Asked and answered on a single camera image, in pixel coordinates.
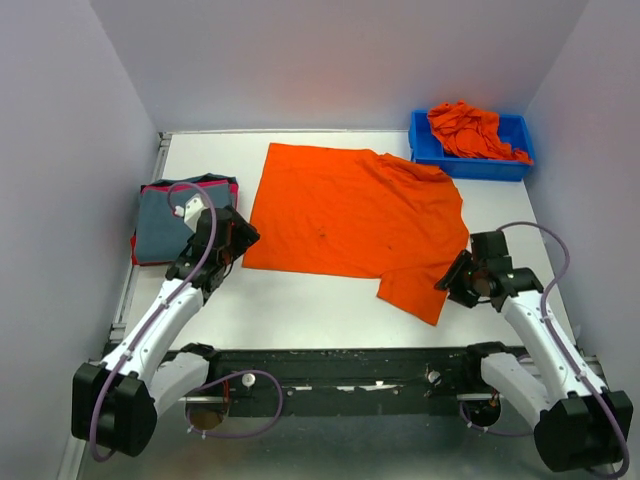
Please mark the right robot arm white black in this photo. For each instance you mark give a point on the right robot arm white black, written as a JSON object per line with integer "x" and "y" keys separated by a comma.
{"x": 577, "y": 421}

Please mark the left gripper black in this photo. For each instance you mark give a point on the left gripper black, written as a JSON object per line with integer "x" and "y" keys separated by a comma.
{"x": 244, "y": 235}

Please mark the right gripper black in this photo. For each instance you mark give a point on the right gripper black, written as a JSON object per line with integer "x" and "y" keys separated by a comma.
{"x": 451, "y": 279}

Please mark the folded grey-blue t shirt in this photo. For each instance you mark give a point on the folded grey-blue t shirt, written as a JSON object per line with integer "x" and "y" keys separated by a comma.
{"x": 160, "y": 235}

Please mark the black mounting base rail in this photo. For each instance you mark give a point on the black mounting base rail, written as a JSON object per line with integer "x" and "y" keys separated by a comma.
{"x": 341, "y": 382}

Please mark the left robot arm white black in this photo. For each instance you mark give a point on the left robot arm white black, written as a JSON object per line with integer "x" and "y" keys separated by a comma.
{"x": 116, "y": 402}

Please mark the folded red t shirt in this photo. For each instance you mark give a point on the folded red t shirt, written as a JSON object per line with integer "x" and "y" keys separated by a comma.
{"x": 133, "y": 244}

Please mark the blue plastic bin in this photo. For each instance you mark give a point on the blue plastic bin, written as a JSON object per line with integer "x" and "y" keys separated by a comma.
{"x": 426, "y": 149}

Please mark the folded dark teal t shirt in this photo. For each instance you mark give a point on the folded dark teal t shirt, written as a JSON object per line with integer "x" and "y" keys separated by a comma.
{"x": 208, "y": 178}

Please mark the crumpled orange t shirt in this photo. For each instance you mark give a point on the crumpled orange t shirt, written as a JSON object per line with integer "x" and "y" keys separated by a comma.
{"x": 466, "y": 131}

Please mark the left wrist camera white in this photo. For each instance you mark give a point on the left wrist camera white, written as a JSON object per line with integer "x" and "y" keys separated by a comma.
{"x": 191, "y": 211}

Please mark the orange t shirt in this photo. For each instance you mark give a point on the orange t shirt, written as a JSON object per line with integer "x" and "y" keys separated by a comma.
{"x": 466, "y": 131}
{"x": 360, "y": 214}

